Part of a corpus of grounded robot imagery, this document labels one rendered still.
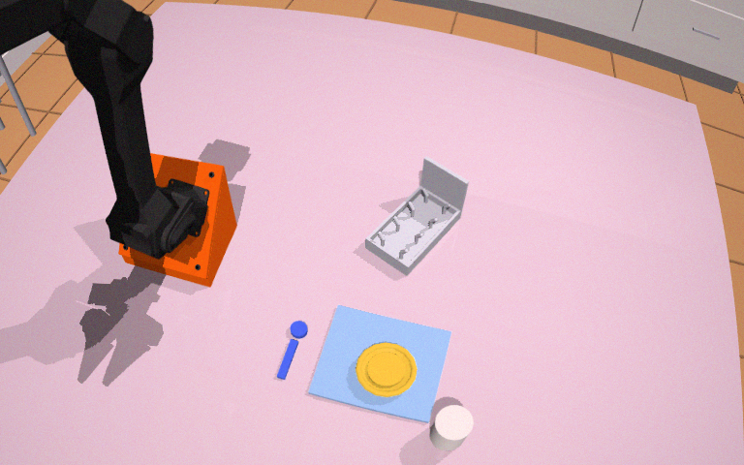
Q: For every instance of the grey dish rack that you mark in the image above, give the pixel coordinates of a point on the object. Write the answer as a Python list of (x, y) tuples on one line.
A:
[(410, 232)]

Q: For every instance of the yellow plate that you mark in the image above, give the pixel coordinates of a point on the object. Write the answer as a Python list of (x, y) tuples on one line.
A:
[(386, 369)]

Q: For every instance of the white cylinder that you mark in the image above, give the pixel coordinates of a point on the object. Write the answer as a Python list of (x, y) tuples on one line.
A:
[(451, 427)]

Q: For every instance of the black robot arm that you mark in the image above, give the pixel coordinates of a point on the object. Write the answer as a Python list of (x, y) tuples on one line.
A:
[(110, 48)]

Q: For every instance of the light blue placemat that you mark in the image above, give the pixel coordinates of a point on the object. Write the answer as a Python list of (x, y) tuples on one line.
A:
[(353, 331)]

